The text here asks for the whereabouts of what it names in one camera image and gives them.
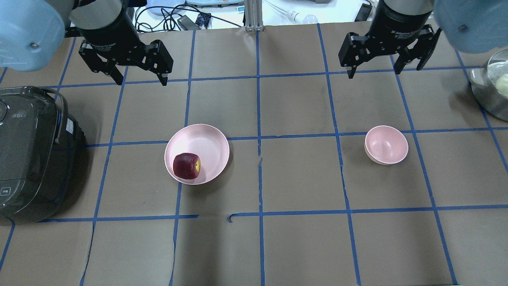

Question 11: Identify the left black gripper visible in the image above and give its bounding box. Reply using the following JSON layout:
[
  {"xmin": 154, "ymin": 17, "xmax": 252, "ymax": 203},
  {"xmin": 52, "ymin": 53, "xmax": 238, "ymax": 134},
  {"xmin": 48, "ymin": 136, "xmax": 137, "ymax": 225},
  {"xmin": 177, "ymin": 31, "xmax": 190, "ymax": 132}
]
[{"xmin": 79, "ymin": 32, "xmax": 174, "ymax": 86}]

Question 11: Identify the white steamed bun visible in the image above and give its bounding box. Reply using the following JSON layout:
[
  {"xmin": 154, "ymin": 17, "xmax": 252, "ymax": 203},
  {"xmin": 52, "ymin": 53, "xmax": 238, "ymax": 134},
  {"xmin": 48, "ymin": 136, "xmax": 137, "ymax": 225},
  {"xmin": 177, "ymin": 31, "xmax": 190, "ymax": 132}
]
[{"xmin": 494, "ymin": 74, "xmax": 508, "ymax": 98}]

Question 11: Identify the red apple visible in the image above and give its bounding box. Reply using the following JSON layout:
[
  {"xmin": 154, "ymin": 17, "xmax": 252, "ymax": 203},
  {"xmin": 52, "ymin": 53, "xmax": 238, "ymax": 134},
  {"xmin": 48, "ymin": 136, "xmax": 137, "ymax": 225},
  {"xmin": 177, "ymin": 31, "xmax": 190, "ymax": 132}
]
[{"xmin": 173, "ymin": 153, "xmax": 201, "ymax": 180}]

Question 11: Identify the aluminium frame post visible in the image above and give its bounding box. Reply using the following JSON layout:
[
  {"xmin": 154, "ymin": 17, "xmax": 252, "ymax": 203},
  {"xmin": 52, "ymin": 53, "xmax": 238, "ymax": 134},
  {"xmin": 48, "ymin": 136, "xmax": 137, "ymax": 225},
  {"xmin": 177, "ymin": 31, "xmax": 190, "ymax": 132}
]
[{"xmin": 244, "ymin": 0, "xmax": 264, "ymax": 32}]

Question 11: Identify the pink bowl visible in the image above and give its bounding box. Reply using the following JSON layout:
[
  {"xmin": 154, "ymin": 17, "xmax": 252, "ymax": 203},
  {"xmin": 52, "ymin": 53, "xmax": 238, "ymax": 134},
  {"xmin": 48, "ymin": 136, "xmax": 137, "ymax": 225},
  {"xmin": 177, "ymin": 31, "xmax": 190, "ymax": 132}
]
[{"xmin": 364, "ymin": 125, "xmax": 409, "ymax": 165}]

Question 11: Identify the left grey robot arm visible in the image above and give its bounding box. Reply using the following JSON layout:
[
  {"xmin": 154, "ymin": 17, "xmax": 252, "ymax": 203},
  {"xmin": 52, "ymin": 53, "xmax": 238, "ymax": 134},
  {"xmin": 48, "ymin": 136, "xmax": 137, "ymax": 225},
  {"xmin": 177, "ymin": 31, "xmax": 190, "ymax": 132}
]
[{"xmin": 0, "ymin": 0, "xmax": 173, "ymax": 86}]

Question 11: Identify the dark grey rice cooker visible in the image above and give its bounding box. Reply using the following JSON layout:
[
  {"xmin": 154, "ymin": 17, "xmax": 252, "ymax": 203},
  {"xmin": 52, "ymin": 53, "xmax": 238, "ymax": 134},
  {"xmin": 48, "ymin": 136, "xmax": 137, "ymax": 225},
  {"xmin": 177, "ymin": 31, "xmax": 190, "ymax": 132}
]
[{"xmin": 0, "ymin": 86, "xmax": 84, "ymax": 226}]

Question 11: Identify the blue plate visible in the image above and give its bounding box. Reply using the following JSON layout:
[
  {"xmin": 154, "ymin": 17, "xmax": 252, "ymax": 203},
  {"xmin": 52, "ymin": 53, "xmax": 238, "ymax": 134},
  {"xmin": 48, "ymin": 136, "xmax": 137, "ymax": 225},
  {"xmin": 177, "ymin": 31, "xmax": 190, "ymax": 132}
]
[{"xmin": 145, "ymin": 0, "xmax": 186, "ymax": 16}]

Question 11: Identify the white light bulb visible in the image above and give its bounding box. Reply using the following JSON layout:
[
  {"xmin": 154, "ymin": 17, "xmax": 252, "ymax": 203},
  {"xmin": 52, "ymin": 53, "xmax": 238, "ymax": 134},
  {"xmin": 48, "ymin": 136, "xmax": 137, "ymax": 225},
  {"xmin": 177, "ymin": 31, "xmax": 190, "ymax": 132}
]
[{"xmin": 285, "ymin": 11, "xmax": 319, "ymax": 24}]

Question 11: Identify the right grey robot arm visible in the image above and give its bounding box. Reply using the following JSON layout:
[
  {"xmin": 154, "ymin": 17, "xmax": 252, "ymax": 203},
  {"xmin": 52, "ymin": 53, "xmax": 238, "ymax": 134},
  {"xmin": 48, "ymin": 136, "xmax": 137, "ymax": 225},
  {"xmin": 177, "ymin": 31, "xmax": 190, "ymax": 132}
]
[{"xmin": 338, "ymin": 0, "xmax": 508, "ymax": 79}]

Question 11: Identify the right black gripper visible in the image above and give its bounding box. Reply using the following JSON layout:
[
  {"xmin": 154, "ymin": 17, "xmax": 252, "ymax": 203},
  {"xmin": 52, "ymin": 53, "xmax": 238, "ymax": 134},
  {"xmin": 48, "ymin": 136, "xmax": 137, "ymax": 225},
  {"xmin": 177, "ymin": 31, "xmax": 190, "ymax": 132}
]
[{"xmin": 338, "ymin": 24, "xmax": 442, "ymax": 79}]

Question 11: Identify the steel steamer pot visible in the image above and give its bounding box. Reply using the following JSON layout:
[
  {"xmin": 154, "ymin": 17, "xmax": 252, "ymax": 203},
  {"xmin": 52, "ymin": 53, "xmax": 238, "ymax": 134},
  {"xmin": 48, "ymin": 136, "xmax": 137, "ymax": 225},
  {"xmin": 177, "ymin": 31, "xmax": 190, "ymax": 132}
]
[{"xmin": 469, "ymin": 49, "xmax": 508, "ymax": 122}]

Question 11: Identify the pink plate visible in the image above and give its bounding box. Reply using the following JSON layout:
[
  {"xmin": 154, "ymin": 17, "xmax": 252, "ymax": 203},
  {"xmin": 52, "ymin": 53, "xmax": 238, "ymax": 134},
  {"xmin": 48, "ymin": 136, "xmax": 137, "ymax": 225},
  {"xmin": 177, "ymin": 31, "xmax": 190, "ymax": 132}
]
[{"xmin": 164, "ymin": 124, "xmax": 230, "ymax": 185}]

